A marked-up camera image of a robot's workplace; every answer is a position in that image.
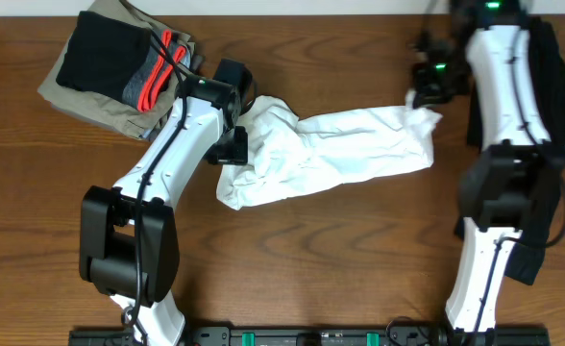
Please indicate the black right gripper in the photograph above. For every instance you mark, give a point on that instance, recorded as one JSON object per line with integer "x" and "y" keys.
{"x": 424, "y": 96}

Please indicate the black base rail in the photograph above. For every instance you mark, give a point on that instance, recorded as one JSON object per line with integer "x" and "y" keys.
{"x": 397, "y": 334}

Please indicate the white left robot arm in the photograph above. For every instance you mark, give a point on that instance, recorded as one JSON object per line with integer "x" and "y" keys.
{"x": 128, "y": 239}

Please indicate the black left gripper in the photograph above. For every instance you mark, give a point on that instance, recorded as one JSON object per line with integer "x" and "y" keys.
{"x": 239, "y": 155}

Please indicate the white printed t-shirt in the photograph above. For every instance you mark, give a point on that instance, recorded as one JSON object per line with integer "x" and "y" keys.
{"x": 290, "y": 157}

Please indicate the grey shorts with red trim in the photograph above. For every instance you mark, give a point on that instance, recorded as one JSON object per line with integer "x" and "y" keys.
{"x": 151, "y": 79}

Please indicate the black garment on right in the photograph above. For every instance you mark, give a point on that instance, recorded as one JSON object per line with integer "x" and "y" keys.
{"x": 547, "y": 70}

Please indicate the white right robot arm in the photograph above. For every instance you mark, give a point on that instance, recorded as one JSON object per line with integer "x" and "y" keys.
{"x": 518, "y": 163}

